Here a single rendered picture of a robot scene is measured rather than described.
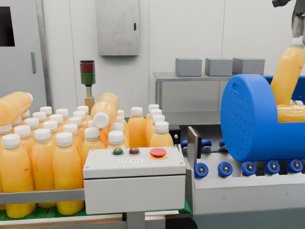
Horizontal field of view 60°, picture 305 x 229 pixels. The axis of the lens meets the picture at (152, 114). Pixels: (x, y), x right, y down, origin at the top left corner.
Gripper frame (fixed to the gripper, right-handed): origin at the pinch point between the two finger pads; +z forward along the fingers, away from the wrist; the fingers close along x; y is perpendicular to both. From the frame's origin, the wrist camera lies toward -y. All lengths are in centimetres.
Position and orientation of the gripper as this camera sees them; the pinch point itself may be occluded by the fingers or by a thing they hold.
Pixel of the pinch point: (299, 42)
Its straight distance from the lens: 96.7
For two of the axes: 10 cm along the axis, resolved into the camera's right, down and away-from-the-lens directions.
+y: 10.0, -0.2, 0.9
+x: -0.9, -2.6, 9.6
